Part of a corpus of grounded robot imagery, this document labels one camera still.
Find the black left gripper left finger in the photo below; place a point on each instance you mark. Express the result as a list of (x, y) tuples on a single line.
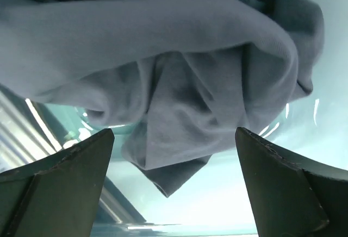
[(59, 194)]

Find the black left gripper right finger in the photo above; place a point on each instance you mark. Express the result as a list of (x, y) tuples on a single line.
[(291, 195)]

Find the grey t shirt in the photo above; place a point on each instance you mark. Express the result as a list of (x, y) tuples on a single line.
[(32, 63)]

